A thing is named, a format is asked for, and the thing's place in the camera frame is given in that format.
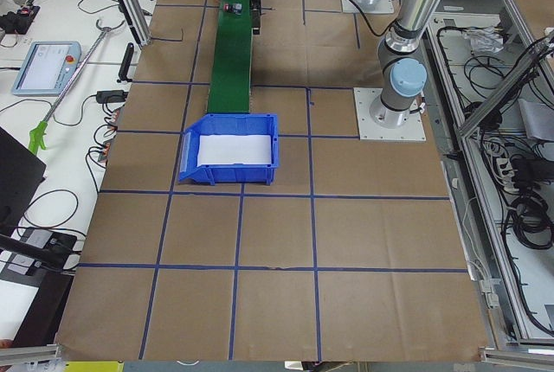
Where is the green conveyor belt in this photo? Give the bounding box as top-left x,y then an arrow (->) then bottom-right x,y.
207,0 -> 253,113

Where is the blue bin left side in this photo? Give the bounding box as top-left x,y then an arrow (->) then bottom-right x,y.
178,113 -> 280,185

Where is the black power adapter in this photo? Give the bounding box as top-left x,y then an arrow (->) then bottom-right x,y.
95,90 -> 128,104

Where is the grabber reacher tool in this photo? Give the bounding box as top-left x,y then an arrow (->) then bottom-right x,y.
28,20 -> 126,155

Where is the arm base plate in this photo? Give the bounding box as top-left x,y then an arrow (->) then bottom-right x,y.
353,87 -> 426,143

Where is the white foam pad left bin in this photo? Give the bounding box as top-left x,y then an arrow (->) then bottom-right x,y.
197,135 -> 272,165

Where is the teach pendant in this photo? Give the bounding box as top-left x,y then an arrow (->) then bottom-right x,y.
11,41 -> 81,96

